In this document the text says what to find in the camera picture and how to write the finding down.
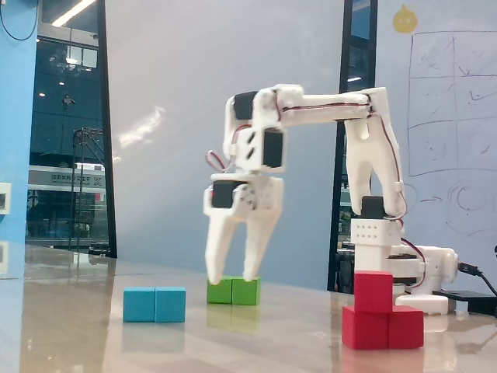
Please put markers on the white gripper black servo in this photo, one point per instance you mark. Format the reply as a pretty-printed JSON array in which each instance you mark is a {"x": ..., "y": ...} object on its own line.
[{"x": 248, "y": 206}]

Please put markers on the small red cube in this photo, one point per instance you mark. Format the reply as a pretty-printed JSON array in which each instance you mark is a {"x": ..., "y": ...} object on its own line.
[{"x": 372, "y": 291}]

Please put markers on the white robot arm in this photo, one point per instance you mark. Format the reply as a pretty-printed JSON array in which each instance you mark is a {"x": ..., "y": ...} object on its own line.
[{"x": 330, "y": 107}]

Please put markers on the long green block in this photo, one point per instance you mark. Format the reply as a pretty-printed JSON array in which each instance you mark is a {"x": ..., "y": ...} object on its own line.
[{"x": 233, "y": 293}]

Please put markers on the long blue block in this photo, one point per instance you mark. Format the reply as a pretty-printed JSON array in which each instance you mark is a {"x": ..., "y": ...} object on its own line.
[{"x": 154, "y": 305}]

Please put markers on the long red block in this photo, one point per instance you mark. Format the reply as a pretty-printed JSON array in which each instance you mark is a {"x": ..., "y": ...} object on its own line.
[{"x": 404, "y": 328}]

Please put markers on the black metal scaffold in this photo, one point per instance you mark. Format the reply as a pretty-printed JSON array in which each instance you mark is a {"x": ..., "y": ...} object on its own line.
[{"x": 87, "y": 134}]

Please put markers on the flat black box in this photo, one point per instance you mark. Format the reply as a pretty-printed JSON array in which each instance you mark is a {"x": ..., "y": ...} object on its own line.
[{"x": 466, "y": 300}]

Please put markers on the yellow round sticker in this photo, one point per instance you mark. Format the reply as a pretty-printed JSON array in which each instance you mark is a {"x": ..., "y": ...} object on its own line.
[{"x": 405, "y": 19}]

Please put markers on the black window frame post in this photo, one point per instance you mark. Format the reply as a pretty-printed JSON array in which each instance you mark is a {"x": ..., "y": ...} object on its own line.
[
  {"x": 359, "y": 46},
  {"x": 106, "y": 136}
]

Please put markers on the white wall socket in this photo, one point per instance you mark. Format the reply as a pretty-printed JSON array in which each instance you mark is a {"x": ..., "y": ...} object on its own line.
[{"x": 4, "y": 198}]

